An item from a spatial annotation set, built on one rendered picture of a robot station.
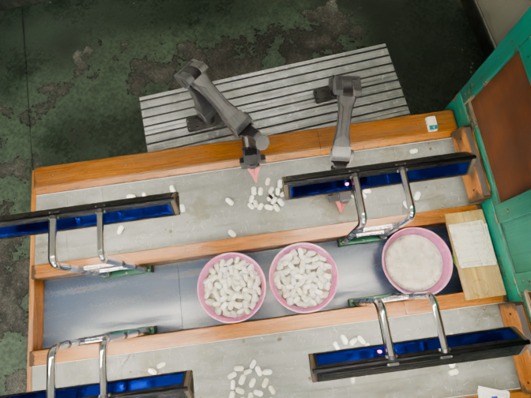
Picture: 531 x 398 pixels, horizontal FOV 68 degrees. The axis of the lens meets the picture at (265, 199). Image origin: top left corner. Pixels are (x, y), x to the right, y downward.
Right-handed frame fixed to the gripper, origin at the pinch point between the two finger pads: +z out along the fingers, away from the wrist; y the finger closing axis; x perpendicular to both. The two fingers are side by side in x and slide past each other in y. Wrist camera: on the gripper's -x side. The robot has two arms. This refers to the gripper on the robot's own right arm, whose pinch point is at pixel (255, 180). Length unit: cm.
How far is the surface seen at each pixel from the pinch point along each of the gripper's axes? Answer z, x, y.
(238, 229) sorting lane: 18.2, -5.1, -9.9
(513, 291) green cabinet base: 43, -34, 87
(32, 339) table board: 43, -26, -94
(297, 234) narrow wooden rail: 21.0, -10.5, 13.4
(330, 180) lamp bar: -8.4, -30.1, 24.5
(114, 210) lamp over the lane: -9, -30, -45
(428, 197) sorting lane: 17, -3, 69
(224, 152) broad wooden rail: -8.7, 14.1, -12.0
